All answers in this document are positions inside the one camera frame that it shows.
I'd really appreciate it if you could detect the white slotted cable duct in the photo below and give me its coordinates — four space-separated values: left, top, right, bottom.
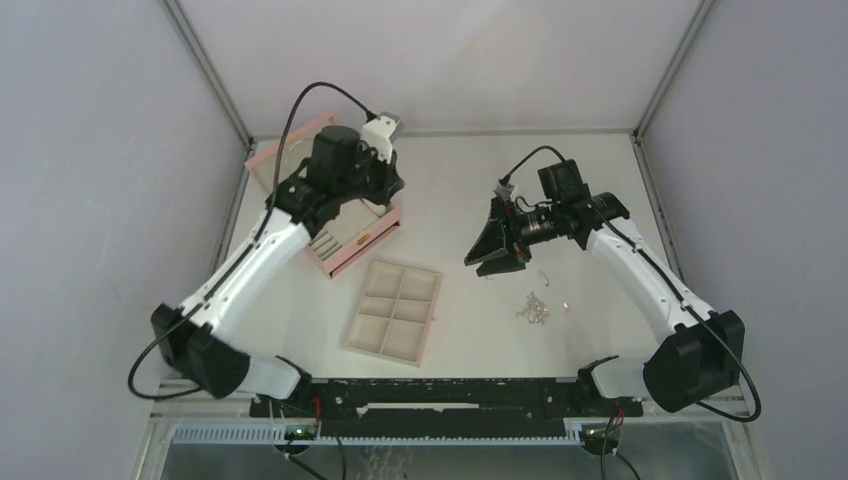
170 423 598 446

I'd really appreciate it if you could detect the pink jewelry box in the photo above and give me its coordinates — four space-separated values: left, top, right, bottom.
245 114 401 278

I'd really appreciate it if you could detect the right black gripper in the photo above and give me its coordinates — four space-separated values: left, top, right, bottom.
465 196 562 278

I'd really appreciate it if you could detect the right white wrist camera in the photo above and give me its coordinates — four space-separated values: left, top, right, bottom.
494 179 516 202

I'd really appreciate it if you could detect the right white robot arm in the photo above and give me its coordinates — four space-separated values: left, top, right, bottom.
464 160 746 416

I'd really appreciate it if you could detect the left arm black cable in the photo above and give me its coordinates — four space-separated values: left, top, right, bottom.
127 81 379 401

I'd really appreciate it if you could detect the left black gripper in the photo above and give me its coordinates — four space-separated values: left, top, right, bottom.
335 142 402 207

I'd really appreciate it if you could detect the silver chain pile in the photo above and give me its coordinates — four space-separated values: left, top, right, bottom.
514 291 552 326

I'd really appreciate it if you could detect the black mounting base plate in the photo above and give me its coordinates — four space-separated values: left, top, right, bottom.
249 377 644 440

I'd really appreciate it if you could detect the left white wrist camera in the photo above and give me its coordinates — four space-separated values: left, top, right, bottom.
360 112 403 163

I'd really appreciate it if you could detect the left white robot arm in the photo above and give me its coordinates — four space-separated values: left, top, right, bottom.
151 114 404 417

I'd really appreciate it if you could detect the beige six-compartment tray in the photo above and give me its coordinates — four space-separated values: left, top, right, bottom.
345 261 442 368

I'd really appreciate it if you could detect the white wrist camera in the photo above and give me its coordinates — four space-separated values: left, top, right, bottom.
494 179 516 202
360 112 403 163

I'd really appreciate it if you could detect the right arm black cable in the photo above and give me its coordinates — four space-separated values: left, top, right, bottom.
498 145 763 424

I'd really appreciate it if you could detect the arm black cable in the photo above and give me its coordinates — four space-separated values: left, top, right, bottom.
127 81 379 401
498 145 763 424

